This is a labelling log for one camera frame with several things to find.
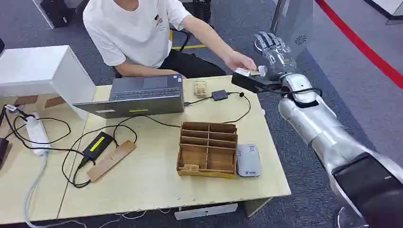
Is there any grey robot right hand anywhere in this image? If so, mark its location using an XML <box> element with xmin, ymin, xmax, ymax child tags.
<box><xmin>253</xmin><ymin>30</ymin><xmax>297</xmax><ymax>82</ymax></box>

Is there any person's left hand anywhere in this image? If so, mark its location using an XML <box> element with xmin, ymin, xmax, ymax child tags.
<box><xmin>224</xmin><ymin>51</ymin><xmax>257</xmax><ymax>71</ymax></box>

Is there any pale card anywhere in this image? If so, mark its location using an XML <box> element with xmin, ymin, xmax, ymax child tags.
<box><xmin>235</xmin><ymin>67</ymin><xmax>261</xmax><ymax>77</ymax></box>

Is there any small black hub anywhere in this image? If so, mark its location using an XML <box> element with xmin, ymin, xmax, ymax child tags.
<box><xmin>211</xmin><ymin>89</ymin><xmax>229</xmax><ymax>102</ymax></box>

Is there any clear panel with logo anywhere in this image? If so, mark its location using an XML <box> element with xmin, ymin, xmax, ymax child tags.
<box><xmin>270</xmin><ymin>0</ymin><xmax>316</xmax><ymax>60</ymax></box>

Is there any yellow floor tape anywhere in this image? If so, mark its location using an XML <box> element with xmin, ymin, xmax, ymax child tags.
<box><xmin>169</xmin><ymin>29</ymin><xmax>209</xmax><ymax>51</ymax></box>

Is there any red floor tape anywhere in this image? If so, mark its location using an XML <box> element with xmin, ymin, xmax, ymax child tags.
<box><xmin>315</xmin><ymin>0</ymin><xmax>403</xmax><ymax>90</ymax></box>

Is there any wooden card box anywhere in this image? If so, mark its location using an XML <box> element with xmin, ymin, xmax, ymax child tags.
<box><xmin>176</xmin><ymin>122</ymin><xmax>239</xmax><ymax>180</ymax></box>

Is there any white flat device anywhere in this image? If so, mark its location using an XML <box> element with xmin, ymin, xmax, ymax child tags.
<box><xmin>236</xmin><ymin>143</ymin><xmax>261</xmax><ymax>178</ymax></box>

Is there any grey laptop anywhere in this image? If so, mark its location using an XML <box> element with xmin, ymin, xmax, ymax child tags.
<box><xmin>73</xmin><ymin>74</ymin><xmax>185</xmax><ymax>120</ymax></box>

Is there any person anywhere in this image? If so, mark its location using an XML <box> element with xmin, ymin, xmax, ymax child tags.
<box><xmin>82</xmin><ymin>0</ymin><xmax>257</xmax><ymax>79</ymax></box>

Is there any white platform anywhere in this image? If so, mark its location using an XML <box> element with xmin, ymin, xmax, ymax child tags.
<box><xmin>364</xmin><ymin>0</ymin><xmax>403</xmax><ymax>25</ymax></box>

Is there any flat wooden board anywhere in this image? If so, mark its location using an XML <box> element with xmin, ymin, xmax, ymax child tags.
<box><xmin>86</xmin><ymin>140</ymin><xmax>137</xmax><ymax>183</ymax></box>

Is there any black power adapter yellow label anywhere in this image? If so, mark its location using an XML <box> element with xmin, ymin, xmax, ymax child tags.
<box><xmin>82</xmin><ymin>131</ymin><xmax>114</xmax><ymax>162</ymax></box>

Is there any black bag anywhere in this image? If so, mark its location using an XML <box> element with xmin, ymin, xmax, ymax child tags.
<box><xmin>40</xmin><ymin>0</ymin><xmax>75</xmax><ymax>29</ymax></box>

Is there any white box cabinet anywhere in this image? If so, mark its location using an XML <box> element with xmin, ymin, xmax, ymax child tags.
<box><xmin>0</xmin><ymin>45</ymin><xmax>96</xmax><ymax>120</ymax></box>

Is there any white power strip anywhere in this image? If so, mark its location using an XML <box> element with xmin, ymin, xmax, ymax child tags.
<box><xmin>25</xmin><ymin>113</ymin><xmax>51</xmax><ymax>157</ymax></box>

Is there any black flat object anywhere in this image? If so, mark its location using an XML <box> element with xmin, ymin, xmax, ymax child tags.
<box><xmin>0</xmin><ymin>137</ymin><xmax>13</xmax><ymax>171</ymax></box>

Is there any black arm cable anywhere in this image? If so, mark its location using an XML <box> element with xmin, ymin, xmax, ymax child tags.
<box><xmin>260</xmin><ymin>87</ymin><xmax>324</xmax><ymax>97</ymax></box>

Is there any black hub cable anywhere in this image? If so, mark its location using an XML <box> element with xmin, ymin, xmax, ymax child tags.
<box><xmin>184</xmin><ymin>91</ymin><xmax>252</xmax><ymax>124</ymax></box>

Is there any white desk bracket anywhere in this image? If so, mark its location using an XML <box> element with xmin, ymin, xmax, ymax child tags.
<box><xmin>174</xmin><ymin>203</ymin><xmax>239</xmax><ymax>221</ymax></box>

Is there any thin black looped cable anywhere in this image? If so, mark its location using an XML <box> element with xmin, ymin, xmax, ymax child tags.
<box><xmin>2</xmin><ymin>107</ymin><xmax>72</xmax><ymax>152</ymax></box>

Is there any black adapter cable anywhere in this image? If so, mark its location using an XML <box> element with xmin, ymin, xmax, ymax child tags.
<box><xmin>61</xmin><ymin>114</ymin><xmax>182</xmax><ymax>189</ymax></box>

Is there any white power strip cable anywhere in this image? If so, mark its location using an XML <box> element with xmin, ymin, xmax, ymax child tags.
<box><xmin>22</xmin><ymin>152</ymin><xmax>89</xmax><ymax>228</ymax></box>

